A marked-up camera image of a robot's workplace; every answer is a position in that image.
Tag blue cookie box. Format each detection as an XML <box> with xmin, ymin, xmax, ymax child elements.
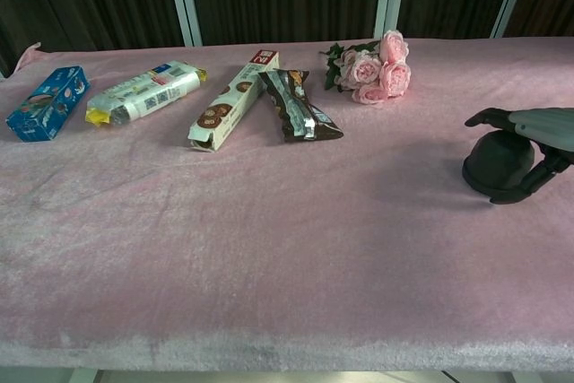
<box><xmin>4</xmin><ymin>65</ymin><xmax>91</xmax><ymax>143</ymax></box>

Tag pink plush table cloth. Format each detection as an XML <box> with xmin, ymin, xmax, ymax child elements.
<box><xmin>0</xmin><ymin>35</ymin><xmax>574</xmax><ymax>372</ymax></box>

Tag white and yellow snack pack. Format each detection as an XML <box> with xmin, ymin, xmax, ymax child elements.
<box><xmin>84</xmin><ymin>59</ymin><xmax>209</xmax><ymax>126</ymax></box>

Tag brown foil snack bag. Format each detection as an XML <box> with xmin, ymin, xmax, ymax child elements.
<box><xmin>257</xmin><ymin>68</ymin><xmax>344</xmax><ymax>143</ymax></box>

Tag long white cookie box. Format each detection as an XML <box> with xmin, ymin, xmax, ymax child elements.
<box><xmin>187</xmin><ymin>48</ymin><xmax>281</xmax><ymax>152</ymax></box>

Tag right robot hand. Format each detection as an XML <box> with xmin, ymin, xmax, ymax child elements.
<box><xmin>464</xmin><ymin>107</ymin><xmax>574</xmax><ymax>205</ymax></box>

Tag pink rose bouquet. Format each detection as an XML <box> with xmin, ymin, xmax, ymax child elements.
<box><xmin>318</xmin><ymin>29</ymin><xmax>413</xmax><ymax>106</ymax></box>

